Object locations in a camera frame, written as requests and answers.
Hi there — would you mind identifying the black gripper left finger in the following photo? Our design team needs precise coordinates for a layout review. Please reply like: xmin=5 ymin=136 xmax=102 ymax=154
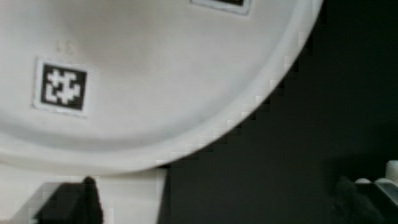
xmin=33 ymin=176 xmax=104 ymax=224

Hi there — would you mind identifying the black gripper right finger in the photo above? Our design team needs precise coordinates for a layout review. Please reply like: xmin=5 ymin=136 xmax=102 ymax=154
xmin=332 ymin=177 xmax=398 ymax=224

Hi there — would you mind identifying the white round table top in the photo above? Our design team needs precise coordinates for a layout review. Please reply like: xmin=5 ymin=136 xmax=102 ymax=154
xmin=0 ymin=0 xmax=324 ymax=175

